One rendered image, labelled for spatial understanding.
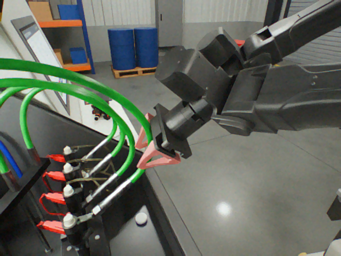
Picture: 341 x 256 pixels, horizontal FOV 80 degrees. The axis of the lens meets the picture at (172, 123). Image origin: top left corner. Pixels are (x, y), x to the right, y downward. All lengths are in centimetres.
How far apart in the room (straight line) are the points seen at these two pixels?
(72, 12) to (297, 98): 543
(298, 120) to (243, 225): 164
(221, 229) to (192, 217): 23
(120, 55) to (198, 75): 483
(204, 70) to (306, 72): 11
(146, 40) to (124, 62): 71
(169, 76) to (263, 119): 13
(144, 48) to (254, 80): 493
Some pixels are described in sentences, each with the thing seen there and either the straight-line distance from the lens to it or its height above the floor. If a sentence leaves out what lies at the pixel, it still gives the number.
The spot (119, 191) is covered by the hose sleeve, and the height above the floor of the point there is 116.
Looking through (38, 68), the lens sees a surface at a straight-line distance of 31.
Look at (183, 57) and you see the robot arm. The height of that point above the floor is 142.
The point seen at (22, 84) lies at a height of 137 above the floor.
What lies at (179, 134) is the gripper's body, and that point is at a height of 129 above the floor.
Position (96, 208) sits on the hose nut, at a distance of 46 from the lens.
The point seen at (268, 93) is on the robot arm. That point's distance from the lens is 25.
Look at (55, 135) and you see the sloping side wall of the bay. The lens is 71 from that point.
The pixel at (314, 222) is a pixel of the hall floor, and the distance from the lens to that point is 211.
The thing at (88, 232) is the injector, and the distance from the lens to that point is 51.
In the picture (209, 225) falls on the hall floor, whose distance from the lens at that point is 179.
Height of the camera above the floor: 148
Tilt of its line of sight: 30 degrees down
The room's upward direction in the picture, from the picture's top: straight up
